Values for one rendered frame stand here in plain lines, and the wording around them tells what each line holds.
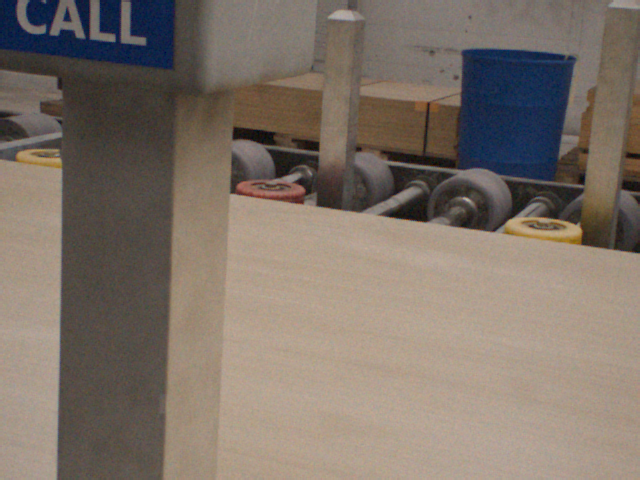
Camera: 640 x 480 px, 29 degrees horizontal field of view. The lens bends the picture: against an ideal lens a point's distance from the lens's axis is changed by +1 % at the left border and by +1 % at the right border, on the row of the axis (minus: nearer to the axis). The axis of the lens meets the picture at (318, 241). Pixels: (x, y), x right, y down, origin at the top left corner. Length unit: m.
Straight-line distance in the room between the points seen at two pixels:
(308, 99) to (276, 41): 6.36
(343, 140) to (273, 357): 0.65
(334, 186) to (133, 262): 1.17
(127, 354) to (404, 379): 0.52
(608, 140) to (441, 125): 5.04
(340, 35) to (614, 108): 0.33
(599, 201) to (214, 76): 1.13
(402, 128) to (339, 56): 5.03
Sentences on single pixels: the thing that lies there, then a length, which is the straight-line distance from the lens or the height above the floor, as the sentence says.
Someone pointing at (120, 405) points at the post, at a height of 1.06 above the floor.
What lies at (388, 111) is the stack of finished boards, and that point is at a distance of 6.52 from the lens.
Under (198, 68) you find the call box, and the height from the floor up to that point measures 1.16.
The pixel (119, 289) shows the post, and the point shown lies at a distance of 0.35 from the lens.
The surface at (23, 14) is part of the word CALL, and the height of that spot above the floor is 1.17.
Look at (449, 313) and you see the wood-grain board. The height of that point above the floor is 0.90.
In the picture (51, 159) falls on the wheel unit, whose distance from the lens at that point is 1.55.
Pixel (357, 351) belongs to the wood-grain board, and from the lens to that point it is 0.90.
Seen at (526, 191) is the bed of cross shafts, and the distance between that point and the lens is 1.98.
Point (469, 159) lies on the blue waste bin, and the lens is 6.00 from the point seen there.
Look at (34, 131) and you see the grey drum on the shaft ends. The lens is 2.18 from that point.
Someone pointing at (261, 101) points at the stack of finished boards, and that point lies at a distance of 6.81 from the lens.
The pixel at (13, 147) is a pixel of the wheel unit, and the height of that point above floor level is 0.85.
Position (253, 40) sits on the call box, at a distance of 0.32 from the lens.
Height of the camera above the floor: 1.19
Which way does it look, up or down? 14 degrees down
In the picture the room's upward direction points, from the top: 4 degrees clockwise
